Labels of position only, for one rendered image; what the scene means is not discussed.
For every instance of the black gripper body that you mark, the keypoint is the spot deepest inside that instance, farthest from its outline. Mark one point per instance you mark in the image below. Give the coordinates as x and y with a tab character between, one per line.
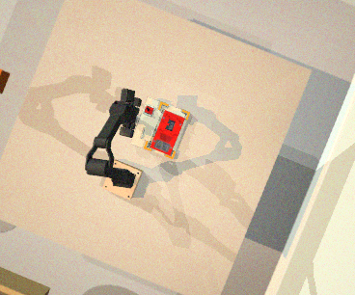
127	130

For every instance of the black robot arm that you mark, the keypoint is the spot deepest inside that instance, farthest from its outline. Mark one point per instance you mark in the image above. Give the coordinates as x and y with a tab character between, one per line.
120	113

